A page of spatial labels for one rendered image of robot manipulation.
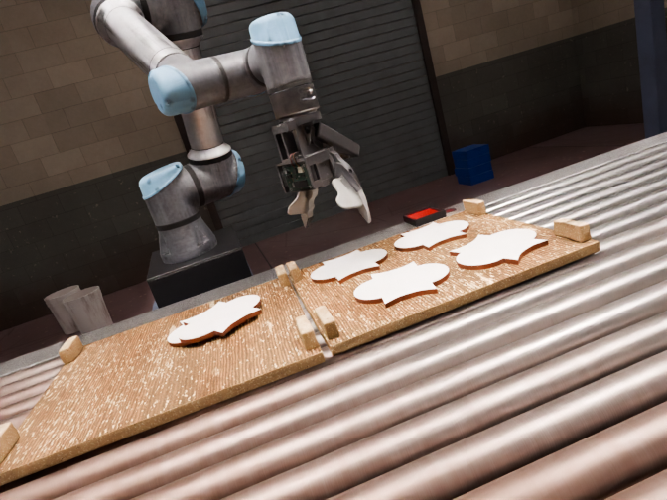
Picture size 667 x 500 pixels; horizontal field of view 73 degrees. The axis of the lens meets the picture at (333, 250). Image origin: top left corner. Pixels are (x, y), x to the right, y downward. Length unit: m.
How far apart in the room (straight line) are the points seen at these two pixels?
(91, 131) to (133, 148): 0.43
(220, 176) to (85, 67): 4.47
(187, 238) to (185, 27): 0.49
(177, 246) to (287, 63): 0.63
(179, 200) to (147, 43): 0.43
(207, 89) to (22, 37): 5.03
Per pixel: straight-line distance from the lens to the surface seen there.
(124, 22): 1.01
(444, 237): 0.84
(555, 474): 0.40
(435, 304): 0.62
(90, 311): 4.34
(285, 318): 0.71
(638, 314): 0.61
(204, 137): 1.22
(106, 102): 5.56
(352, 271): 0.79
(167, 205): 1.21
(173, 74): 0.80
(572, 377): 0.50
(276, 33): 0.76
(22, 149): 5.73
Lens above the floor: 1.21
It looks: 16 degrees down
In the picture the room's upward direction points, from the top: 17 degrees counter-clockwise
